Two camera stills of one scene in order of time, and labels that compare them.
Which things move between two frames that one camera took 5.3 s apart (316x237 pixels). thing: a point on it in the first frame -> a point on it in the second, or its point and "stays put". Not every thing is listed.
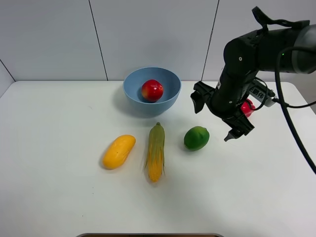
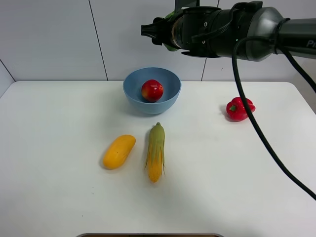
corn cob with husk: x=155 y=165 stays put
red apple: x=152 y=91 stays put
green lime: x=196 y=138 -> x=170 y=48
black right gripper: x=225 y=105 -> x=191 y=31
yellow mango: x=117 y=151 stays put
